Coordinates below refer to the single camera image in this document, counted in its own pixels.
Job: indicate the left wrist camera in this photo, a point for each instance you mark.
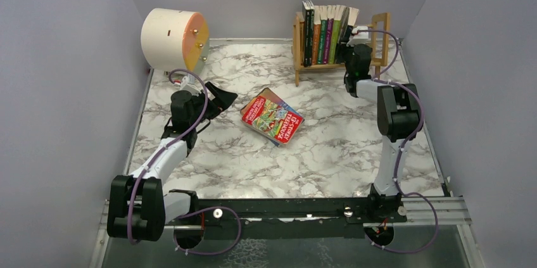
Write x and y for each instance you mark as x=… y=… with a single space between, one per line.
x=187 y=83

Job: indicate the lime green treehouse book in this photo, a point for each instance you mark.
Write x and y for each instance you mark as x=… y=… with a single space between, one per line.
x=335 y=16

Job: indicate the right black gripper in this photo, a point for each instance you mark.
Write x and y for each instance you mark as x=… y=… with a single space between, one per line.
x=356 y=55

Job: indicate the black book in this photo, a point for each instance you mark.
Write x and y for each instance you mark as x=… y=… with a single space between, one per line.
x=309 y=10
x=304 y=31

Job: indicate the black book left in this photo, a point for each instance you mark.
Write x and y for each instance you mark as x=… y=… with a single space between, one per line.
x=304 y=31

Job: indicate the black book right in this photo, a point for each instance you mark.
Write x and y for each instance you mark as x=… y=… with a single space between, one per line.
x=309 y=10

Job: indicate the purple treehouse book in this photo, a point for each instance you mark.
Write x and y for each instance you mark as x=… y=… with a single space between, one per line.
x=328 y=35

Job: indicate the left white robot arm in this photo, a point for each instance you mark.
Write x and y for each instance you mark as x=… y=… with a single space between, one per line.
x=139 y=208

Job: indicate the floral cover book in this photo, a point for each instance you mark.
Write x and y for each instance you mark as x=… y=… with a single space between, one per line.
x=348 y=21

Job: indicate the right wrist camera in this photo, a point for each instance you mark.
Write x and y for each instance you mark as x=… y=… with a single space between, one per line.
x=359 y=35

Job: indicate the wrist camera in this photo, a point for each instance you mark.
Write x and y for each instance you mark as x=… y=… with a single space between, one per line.
x=359 y=35
x=187 y=83

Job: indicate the cream round drawer cabinet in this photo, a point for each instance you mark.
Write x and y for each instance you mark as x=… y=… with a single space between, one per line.
x=172 y=39

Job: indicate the red treehouse book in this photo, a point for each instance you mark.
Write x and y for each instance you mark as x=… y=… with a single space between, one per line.
x=272 y=120

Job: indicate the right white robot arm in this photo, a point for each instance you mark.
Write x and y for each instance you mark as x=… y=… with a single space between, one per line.
x=399 y=118

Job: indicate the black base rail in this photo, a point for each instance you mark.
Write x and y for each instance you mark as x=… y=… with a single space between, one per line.
x=279 y=218

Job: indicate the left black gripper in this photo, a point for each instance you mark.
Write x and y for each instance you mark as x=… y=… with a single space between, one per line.
x=208 y=101

